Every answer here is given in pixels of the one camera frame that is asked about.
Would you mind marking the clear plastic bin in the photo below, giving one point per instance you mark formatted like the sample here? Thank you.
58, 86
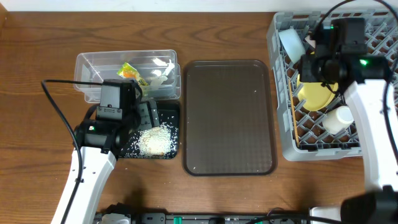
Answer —
98, 66

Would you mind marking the clear plastic wrapper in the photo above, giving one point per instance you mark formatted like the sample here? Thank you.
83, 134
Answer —
159, 76

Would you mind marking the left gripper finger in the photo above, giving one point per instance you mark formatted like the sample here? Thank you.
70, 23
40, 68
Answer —
145, 116
153, 113

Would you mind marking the wooden chopstick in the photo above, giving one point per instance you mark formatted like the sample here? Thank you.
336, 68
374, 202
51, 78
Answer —
296, 136

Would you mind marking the yellow plate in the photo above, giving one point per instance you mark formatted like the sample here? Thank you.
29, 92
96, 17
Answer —
315, 95

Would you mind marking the brown serving tray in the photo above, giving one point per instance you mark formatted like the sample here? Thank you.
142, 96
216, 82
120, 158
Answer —
229, 124

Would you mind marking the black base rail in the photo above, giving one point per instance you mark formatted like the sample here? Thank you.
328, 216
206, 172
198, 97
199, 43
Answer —
121, 213

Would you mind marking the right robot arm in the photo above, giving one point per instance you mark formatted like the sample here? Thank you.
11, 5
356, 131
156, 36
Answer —
341, 56

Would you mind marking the white cup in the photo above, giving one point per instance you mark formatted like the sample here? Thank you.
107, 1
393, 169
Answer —
338, 120

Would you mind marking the spilled rice pile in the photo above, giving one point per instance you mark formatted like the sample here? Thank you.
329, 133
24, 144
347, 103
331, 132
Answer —
155, 143

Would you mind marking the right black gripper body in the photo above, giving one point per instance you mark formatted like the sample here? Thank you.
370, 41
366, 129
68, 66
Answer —
311, 71

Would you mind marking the green orange snack wrapper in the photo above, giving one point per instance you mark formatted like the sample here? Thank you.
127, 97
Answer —
129, 72

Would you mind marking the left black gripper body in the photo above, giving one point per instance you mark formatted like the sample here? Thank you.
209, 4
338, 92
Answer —
144, 111

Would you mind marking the grey dishwasher rack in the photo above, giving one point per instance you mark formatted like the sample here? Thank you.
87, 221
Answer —
315, 142

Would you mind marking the light blue bowl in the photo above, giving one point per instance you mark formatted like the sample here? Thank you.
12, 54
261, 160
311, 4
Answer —
292, 44

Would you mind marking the black tray bin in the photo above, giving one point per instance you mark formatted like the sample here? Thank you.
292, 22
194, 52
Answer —
168, 109

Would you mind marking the white pink bowl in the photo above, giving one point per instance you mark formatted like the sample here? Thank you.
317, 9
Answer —
311, 42

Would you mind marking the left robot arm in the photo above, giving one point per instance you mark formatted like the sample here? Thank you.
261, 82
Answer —
97, 144

